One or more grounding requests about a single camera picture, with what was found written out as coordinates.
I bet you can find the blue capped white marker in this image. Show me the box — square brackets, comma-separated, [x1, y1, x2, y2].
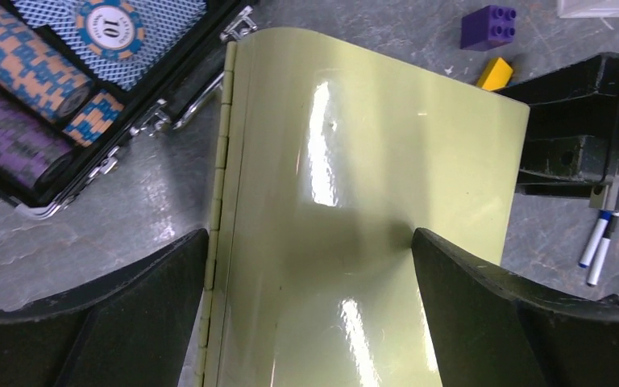
[578, 210, 613, 268]

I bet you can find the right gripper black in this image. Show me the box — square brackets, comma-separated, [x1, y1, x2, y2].
[498, 52, 619, 211]

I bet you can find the yellow eraser block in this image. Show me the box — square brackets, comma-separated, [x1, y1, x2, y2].
[476, 57, 514, 91]

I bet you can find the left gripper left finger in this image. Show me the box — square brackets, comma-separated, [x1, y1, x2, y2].
[0, 229, 209, 386]

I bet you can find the purple cube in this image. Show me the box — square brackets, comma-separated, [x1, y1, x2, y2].
[459, 5, 517, 52]

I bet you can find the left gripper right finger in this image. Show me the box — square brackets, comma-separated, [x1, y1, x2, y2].
[411, 228, 619, 386]

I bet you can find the white file organizer rack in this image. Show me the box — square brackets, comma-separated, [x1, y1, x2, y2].
[556, 0, 619, 19]

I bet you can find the green drawer cabinet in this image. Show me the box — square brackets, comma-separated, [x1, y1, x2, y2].
[196, 27, 530, 386]

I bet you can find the black capped white marker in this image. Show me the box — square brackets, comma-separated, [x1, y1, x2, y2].
[586, 211, 619, 287]

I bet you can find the black poker chip case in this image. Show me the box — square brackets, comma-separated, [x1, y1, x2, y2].
[0, 1, 256, 219]

